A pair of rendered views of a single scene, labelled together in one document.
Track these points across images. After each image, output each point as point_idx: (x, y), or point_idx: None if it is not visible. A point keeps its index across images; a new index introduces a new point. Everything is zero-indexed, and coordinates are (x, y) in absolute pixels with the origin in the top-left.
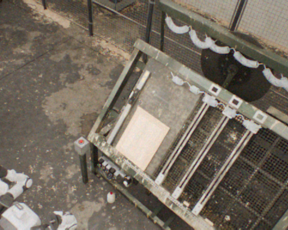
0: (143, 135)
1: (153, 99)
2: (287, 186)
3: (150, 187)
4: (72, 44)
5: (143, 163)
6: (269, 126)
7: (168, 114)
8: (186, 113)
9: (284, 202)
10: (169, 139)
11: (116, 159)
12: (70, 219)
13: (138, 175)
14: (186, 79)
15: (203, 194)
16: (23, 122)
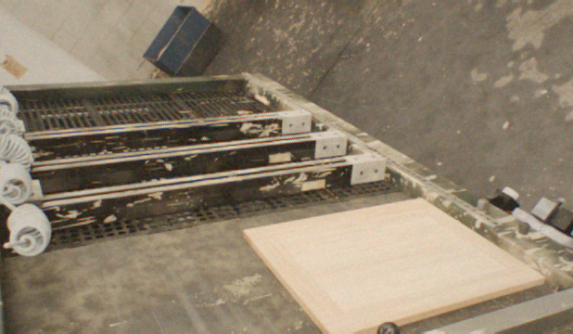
0: (372, 257)
1: (237, 331)
2: (86, 105)
3: (408, 162)
4: None
5: (413, 209)
6: None
7: (216, 264)
8: (144, 239)
9: (116, 99)
10: (271, 220)
11: (541, 239)
12: None
13: (442, 186)
14: (18, 314)
15: (259, 118)
16: None
